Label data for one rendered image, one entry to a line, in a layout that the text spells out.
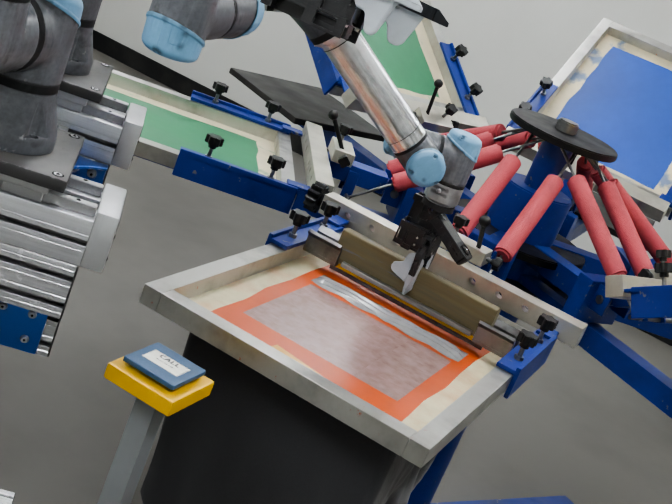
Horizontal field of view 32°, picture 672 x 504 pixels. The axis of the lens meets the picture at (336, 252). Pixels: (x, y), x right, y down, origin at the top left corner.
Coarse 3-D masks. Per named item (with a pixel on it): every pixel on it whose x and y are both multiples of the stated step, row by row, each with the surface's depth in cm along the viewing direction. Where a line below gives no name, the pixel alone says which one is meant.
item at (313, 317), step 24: (264, 288) 237; (288, 288) 242; (312, 288) 247; (360, 288) 258; (216, 312) 218; (240, 312) 222; (264, 312) 226; (288, 312) 231; (312, 312) 235; (336, 312) 240; (360, 312) 245; (264, 336) 216; (288, 336) 220; (312, 336) 224; (336, 336) 229
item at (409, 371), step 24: (408, 312) 256; (360, 336) 233; (384, 336) 238; (408, 336) 243; (312, 360) 214; (336, 360) 218; (360, 360) 222; (384, 360) 227; (408, 360) 231; (432, 360) 236; (360, 384) 213; (384, 384) 217; (408, 384) 221; (432, 384) 225; (384, 408) 207; (408, 408) 211
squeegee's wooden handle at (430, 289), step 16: (352, 240) 256; (368, 240) 256; (352, 256) 257; (368, 256) 255; (384, 256) 254; (400, 256) 254; (368, 272) 256; (384, 272) 254; (432, 272) 252; (400, 288) 253; (416, 288) 252; (432, 288) 250; (448, 288) 249; (432, 304) 251; (448, 304) 250; (464, 304) 248; (480, 304) 247; (464, 320) 249
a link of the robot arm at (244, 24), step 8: (240, 0) 151; (248, 0) 153; (256, 0) 155; (240, 8) 150; (248, 8) 153; (256, 8) 155; (264, 8) 158; (240, 16) 151; (248, 16) 153; (256, 16) 155; (232, 24) 150; (240, 24) 152; (248, 24) 154; (256, 24) 157; (232, 32) 152; (240, 32) 154; (248, 32) 157
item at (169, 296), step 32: (256, 256) 242; (288, 256) 255; (160, 288) 210; (192, 288) 218; (192, 320) 206; (224, 320) 207; (256, 352) 202; (288, 384) 200; (320, 384) 198; (480, 384) 224; (352, 416) 196; (384, 416) 196; (448, 416) 206; (416, 448) 192
